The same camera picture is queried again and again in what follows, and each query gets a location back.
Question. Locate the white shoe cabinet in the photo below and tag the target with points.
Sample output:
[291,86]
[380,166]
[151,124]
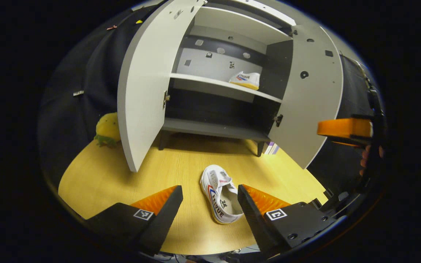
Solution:
[214,128]

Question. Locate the silver metal clip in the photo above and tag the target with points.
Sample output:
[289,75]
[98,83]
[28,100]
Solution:
[78,93]

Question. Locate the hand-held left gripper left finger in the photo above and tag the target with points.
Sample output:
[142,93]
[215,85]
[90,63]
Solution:
[159,226]

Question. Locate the black backdrop cloth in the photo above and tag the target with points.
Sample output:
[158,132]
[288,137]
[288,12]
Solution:
[345,91]
[86,73]

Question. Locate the white canvas shoe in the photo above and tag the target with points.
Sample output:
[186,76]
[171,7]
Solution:
[217,193]
[247,79]

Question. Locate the lavender book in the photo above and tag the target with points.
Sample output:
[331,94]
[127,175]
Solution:
[276,150]

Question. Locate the yellow plush toy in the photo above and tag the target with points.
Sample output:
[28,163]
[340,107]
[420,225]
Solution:
[107,128]

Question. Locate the white shoe cabinet door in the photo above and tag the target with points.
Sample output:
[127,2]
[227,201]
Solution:
[309,106]
[148,80]

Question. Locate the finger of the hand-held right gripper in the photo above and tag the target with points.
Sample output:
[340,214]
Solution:
[344,128]

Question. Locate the red clip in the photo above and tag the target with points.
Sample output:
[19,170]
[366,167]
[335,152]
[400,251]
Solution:
[112,27]

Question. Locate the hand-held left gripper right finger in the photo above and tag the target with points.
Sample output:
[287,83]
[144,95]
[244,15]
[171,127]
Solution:
[256,223]

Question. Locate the purple book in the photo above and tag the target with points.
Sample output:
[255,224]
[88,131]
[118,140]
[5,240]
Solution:
[268,148]

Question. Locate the white book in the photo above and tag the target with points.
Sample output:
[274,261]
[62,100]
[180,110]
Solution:
[272,149]

